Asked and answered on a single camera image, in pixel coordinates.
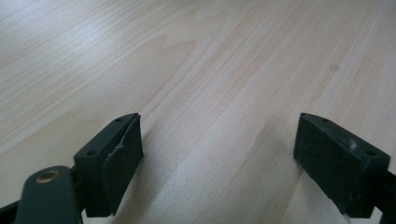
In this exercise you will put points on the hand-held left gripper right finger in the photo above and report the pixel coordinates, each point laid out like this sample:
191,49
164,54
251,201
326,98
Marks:
339,168

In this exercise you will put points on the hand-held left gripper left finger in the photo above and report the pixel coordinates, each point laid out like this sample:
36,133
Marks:
109,171

